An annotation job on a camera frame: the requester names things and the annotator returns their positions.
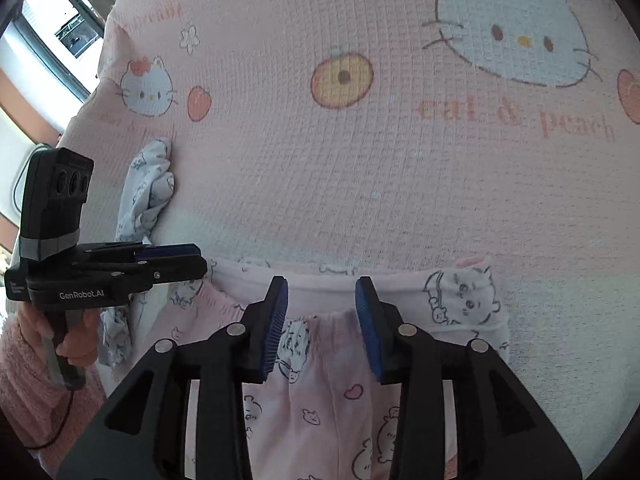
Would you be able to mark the pink and white printed blanket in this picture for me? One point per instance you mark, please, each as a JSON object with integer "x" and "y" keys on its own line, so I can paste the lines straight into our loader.
{"x": 300, "y": 160}

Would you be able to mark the white printed pants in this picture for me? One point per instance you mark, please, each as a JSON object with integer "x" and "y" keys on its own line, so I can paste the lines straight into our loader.
{"x": 150, "y": 190}

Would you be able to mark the person's left hand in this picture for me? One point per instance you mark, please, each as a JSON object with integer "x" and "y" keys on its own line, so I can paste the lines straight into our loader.
{"x": 90, "y": 335}

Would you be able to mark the person's left forearm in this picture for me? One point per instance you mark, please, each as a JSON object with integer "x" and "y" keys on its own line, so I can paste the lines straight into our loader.
{"x": 25, "y": 385}

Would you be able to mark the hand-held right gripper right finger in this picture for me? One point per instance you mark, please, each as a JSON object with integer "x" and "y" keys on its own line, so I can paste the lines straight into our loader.
{"x": 367, "y": 330}

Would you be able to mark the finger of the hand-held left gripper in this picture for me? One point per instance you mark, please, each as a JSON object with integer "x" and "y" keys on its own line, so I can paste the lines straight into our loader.
{"x": 170, "y": 271}
{"x": 170, "y": 251}

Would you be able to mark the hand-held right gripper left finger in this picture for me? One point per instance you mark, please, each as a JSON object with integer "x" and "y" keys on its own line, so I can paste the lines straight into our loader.
{"x": 275, "y": 330}

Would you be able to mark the window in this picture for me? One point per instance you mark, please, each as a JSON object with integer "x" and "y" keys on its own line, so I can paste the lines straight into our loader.
{"x": 50, "y": 20}

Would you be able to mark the pink printed pants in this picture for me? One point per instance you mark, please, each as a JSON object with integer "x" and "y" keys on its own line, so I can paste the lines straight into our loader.
{"x": 325, "y": 410}

